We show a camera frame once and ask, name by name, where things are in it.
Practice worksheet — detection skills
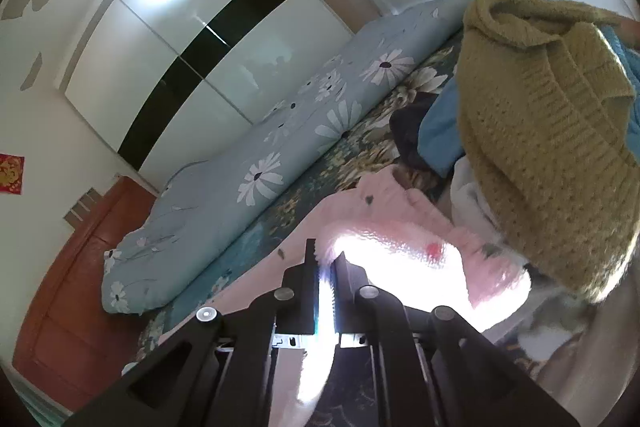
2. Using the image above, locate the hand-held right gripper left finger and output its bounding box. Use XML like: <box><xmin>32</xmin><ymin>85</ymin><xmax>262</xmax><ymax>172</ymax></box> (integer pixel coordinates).
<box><xmin>62</xmin><ymin>238</ymin><xmax>323</xmax><ymax>427</ymax></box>

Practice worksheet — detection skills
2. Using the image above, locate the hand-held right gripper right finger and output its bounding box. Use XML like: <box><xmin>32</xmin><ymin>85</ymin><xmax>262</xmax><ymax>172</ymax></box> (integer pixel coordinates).
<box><xmin>334</xmin><ymin>252</ymin><xmax>582</xmax><ymax>427</ymax></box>

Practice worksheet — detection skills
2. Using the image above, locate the pink floral fleece garment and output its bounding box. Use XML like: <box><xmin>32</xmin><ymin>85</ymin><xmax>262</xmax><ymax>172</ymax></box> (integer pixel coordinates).
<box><xmin>142</xmin><ymin>167</ymin><xmax>533</xmax><ymax>410</ymax></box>

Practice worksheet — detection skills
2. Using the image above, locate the light blue daisy quilt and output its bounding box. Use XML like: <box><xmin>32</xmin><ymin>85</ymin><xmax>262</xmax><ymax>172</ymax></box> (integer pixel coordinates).
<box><xmin>101</xmin><ymin>0</ymin><xmax>481</xmax><ymax>315</ymax></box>

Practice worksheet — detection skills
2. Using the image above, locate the white garment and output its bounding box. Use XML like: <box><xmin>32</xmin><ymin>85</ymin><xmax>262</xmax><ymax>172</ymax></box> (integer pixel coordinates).
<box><xmin>449</xmin><ymin>157</ymin><xmax>531</xmax><ymax>268</ymax></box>

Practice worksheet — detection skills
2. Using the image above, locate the dark garment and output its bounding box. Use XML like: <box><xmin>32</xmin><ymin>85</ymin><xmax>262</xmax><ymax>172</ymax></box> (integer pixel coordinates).
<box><xmin>389</xmin><ymin>94</ymin><xmax>451</xmax><ymax>172</ymax></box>

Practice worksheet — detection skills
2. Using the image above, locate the blue garment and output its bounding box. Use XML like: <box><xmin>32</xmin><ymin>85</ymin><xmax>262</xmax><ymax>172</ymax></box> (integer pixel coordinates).
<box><xmin>417</xmin><ymin>24</ymin><xmax>640</xmax><ymax>180</ymax></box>

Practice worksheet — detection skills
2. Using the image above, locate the red-brown wooden headboard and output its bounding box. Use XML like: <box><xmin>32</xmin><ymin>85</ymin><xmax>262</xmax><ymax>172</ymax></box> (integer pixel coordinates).
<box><xmin>11</xmin><ymin>174</ymin><xmax>168</xmax><ymax>413</ymax></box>

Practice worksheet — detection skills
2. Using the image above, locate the mustard knitted sweater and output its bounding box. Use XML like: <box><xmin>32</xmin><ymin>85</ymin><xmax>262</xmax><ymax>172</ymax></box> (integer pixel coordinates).
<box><xmin>457</xmin><ymin>0</ymin><xmax>640</xmax><ymax>305</ymax></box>

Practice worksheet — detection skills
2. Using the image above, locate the white wardrobe with black stripe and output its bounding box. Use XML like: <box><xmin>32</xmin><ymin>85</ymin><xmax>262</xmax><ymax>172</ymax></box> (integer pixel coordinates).
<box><xmin>62</xmin><ymin>0</ymin><xmax>353</xmax><ymax>198</ymax></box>

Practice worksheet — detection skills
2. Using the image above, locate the grey wall panel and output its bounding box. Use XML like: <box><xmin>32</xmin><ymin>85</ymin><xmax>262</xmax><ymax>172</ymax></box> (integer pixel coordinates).
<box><xmin>62</xmin><ymin>187</ymin><xmax>103</xmax><ymax>228</ymax></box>

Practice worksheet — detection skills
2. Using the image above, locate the red wall decoration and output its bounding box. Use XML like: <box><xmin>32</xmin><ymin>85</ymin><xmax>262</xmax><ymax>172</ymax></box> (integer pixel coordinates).
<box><xmin>0</xmin><ymin>153</ymin><xmax>26</xmax><ymax>196</ymax></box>

